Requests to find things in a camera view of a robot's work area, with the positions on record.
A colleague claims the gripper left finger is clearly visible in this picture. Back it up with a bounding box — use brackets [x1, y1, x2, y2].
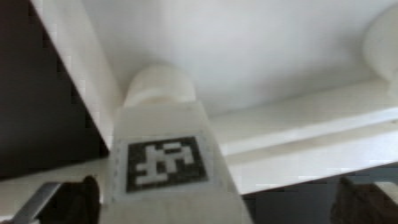
[11, 176, 101, 224]

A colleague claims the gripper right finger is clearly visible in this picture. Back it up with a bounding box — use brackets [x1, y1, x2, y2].
[330, 177, 398, 224]

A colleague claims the white square tabletop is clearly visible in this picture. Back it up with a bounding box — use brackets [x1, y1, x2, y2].
[28, 0, 398, 158]

